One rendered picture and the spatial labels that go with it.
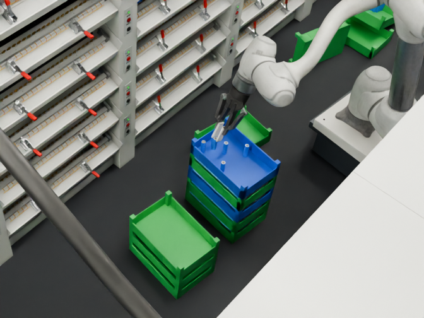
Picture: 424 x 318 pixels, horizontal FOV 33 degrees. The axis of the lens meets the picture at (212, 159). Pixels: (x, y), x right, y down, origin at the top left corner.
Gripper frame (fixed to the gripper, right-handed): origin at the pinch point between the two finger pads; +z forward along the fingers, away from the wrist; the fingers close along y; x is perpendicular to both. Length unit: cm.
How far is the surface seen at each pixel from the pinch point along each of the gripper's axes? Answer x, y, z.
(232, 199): -3.8, -16.6, 21.4
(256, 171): -14.5, -15.1, 11.4
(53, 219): 162, -73, -75
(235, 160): -12.0, -5.6, 12.7
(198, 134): -35, 28, 29
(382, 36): -155, 21, -20
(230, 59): -67, 49, 6
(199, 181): -7.3, 2.0, 28.9
